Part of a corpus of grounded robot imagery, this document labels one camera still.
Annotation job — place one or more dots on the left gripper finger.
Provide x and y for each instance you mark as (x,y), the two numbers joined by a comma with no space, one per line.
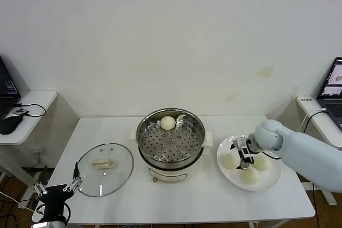
(40,190)
(74,184)

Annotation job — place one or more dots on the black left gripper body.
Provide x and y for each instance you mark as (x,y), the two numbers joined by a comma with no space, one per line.
(54,201)

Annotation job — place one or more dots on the stainless steel steamer basket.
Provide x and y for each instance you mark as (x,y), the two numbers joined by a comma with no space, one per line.
(187,142)

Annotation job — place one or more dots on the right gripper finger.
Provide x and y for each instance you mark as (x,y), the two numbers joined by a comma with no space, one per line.
(245,164)
(240,143)

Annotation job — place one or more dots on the white steamed baozi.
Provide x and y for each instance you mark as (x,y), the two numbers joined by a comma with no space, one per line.
(229,161)
(167,123)
(249,177)
(263,164)

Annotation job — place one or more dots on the black computer mouse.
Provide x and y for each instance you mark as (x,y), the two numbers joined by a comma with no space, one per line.
(8,125)

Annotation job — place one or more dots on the white electric cooking pot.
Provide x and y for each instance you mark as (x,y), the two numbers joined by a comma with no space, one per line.
(171,174)

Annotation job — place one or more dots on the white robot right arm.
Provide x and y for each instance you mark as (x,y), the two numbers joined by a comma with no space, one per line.
(307,153)

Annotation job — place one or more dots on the white side table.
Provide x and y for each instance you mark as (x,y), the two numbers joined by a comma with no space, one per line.
(304,105)
(34,126)

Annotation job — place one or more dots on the open dark laptop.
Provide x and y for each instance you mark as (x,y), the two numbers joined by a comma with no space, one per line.
(332,83)
(6,86)

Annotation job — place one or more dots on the white round plate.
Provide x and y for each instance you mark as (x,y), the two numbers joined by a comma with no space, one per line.
(267,180)

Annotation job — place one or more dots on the grey wall socket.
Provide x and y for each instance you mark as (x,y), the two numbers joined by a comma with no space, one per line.
(38,155)

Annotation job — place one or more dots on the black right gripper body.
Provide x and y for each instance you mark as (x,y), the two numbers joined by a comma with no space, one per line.
(245,154)

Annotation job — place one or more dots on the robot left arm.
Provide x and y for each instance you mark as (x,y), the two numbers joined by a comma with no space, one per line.
(49,224)

